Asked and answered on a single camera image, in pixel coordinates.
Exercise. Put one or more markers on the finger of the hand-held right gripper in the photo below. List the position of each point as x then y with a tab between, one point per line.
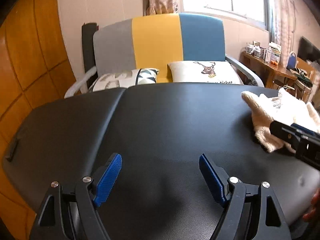
303	130
281	130

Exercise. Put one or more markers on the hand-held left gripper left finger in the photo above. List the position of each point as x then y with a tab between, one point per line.
110	177

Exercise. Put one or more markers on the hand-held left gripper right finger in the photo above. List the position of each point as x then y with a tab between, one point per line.
212	180

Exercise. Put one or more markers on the cream knitted sweater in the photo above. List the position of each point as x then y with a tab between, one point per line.
265	115

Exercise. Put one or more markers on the person's right hand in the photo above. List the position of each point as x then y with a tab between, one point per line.
314	212

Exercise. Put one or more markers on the wooden desk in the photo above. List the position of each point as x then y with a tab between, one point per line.
272	71

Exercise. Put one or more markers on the blue bag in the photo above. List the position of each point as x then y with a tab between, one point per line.
291	61

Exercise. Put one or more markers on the black television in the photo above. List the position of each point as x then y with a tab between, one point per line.
310	50

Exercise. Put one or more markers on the white jars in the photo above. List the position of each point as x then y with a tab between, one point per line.
255	50

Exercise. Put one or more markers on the deer print pillow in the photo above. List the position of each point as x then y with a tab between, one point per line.
200	75

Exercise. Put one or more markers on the cat print pillow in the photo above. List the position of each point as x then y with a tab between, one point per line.
117	78

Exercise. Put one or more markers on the sheer beige curtain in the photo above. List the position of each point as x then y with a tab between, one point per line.
285	17

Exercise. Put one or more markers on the black rolled mat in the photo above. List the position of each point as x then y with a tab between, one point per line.
88	47

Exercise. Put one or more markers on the wooden wardrobe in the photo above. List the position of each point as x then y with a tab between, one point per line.
27	62

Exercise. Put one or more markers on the grey yellow blue sofa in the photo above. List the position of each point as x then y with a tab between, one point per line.
155	42

